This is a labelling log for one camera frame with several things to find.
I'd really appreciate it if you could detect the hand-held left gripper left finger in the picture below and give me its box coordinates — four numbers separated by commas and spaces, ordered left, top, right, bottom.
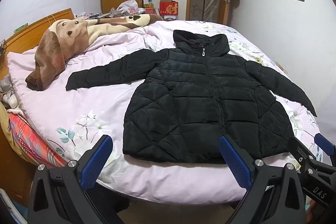
28, 135, 124, 224

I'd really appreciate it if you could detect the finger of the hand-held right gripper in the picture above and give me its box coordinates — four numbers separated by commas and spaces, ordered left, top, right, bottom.
289, 136, 320, 170
314, 133, 336, 162

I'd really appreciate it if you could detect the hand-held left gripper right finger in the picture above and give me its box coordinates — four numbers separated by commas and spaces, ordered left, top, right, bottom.
219, 135, 306, 224

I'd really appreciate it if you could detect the black puffer jacket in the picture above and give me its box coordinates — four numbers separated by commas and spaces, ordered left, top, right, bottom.
66, 29, 318, 164

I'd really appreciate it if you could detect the pink floral bed cover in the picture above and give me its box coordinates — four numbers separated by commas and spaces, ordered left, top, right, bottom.
7, 20, 324, 205

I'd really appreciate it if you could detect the red plaid cloth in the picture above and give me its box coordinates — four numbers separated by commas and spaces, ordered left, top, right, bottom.
7, 111, 69, 169

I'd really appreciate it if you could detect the white crumpled cloth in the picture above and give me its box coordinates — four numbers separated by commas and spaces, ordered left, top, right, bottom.
0, 76, 23, 110

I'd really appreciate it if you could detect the brown dog print blanket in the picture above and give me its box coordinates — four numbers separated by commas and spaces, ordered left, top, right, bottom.
25, 13, 163, 90

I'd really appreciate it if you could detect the wooden headboard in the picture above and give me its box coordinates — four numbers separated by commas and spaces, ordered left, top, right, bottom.
0, 8, 75, 79

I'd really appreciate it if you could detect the white plastic bag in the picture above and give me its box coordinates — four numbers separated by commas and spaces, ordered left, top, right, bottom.
116, 0, 139, 15

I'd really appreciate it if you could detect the red gift box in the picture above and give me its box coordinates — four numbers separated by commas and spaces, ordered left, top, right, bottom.
159, 1, 179, 17

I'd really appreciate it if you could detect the wooden bed frame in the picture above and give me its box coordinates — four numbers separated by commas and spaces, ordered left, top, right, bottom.
0, 132, 36, 210

